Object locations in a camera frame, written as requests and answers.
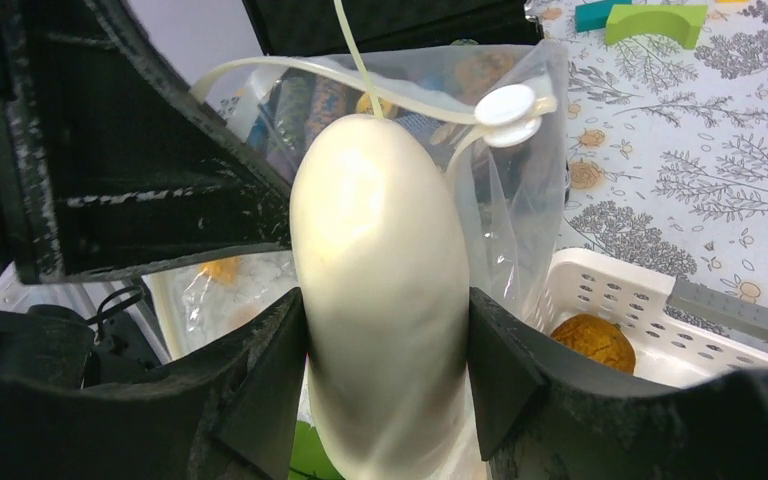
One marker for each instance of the black open case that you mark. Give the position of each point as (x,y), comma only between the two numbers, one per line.
(311,28)

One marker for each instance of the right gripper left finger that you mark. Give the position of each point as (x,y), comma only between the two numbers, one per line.
(226,411)

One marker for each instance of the green curved block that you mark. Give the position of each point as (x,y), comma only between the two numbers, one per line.
(681,23)

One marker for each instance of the white perforated plastic basket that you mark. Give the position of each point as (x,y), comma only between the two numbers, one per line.
(668,351)

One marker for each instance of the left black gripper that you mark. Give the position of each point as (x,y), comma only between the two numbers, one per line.
(109,167)

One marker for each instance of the green cabbage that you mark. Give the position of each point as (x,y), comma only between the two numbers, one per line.
(309,460)

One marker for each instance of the white radish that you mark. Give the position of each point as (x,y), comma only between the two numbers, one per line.
(381,261)

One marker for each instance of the clear zip top bag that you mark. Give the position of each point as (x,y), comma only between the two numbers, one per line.
(479,126)

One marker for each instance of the teal block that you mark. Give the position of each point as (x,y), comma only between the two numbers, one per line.
(593,16)

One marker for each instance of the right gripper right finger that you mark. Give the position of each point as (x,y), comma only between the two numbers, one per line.
(543,411)

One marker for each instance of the brown potato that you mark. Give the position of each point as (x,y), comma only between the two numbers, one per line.
(598,340)

